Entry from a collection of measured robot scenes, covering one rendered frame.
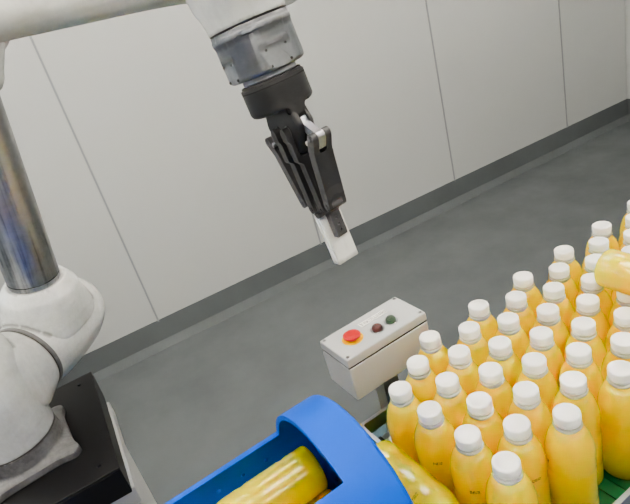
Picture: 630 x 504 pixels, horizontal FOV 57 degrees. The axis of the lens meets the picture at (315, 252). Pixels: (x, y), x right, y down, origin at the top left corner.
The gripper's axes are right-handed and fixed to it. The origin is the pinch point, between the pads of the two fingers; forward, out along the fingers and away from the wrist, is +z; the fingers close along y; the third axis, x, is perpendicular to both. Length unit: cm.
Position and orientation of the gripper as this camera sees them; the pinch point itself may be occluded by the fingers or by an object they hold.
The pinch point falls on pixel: (336, 234)
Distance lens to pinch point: 71.3
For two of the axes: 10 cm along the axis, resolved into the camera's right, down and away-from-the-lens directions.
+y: 4.6, 1.4, -8.7
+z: 3.8, 8.6, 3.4
